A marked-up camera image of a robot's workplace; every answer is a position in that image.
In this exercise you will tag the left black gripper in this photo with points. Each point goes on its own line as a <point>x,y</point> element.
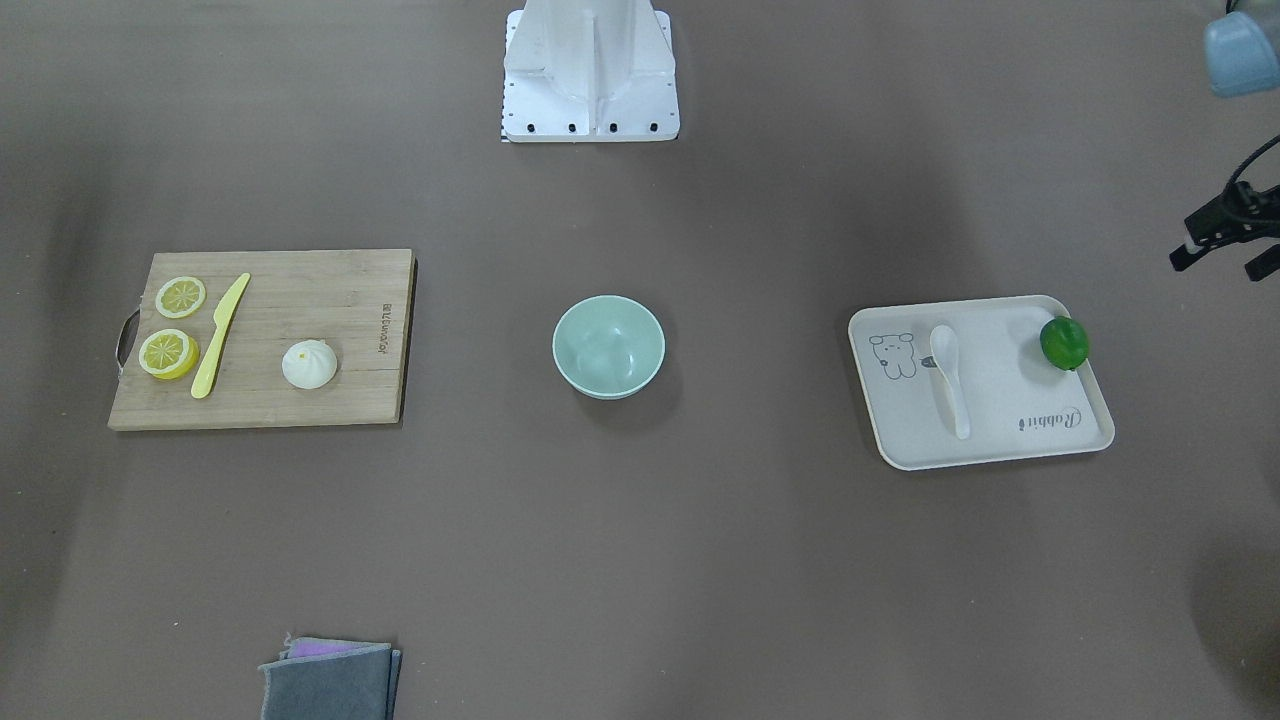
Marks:
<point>1214,231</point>

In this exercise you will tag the white ceramic spoon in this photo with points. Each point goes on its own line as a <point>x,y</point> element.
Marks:
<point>945,347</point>

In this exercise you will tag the white steamed bun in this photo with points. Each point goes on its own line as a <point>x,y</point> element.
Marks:
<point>309,364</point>

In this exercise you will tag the mint green bowl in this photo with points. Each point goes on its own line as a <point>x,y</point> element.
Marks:
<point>608,346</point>

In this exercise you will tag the green lime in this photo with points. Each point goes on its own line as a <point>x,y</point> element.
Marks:
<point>1065,343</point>

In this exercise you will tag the beige rabbit tray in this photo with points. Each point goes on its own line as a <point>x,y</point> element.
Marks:
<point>1020,405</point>

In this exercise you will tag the bamboo cutting board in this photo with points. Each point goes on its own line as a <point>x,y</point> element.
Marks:
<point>359,301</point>

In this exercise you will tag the yellow plastic knife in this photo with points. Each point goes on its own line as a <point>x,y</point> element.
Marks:
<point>224,313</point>

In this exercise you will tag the grey folded cloth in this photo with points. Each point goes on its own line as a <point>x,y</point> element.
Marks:
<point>321,678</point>

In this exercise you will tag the thin lemon slice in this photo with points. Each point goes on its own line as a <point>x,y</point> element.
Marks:
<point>180,297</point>

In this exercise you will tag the thick lemon half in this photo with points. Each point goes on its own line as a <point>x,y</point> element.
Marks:
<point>168,354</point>

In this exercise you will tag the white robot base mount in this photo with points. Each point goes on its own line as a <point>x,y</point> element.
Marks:
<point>589,72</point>

